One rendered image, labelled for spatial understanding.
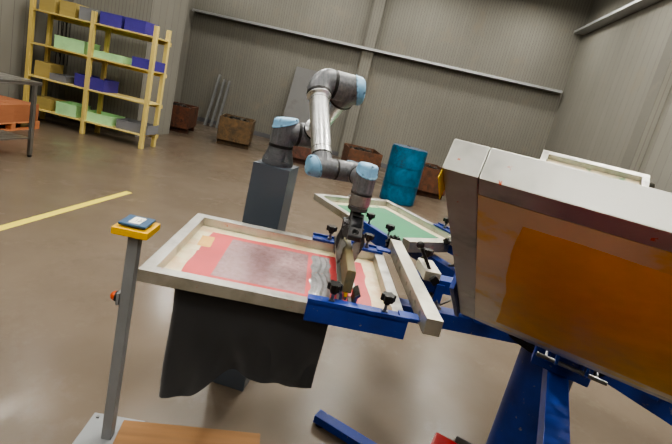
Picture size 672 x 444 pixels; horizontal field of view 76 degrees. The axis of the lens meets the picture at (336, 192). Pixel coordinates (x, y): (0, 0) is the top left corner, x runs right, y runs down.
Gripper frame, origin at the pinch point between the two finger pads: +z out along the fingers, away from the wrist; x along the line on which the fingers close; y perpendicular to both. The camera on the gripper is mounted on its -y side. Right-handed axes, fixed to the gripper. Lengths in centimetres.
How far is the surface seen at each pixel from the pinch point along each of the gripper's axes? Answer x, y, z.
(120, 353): 76, 10, 61
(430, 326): -23.2, -34.4, 0.6
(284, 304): 18.0, -29.4, 5.6
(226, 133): 212, 814, 80
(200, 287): 42, -29, 6
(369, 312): -6.3, -30.5, 2.1
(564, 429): -55, -55, 10
